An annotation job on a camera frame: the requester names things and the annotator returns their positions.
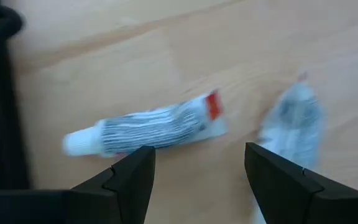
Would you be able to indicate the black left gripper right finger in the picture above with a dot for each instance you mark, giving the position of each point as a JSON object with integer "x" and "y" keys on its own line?
{"x": 306, "y": 202}

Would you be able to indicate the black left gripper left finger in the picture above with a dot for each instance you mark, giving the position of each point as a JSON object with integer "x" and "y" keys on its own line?
{"x": 89, "y": 205}

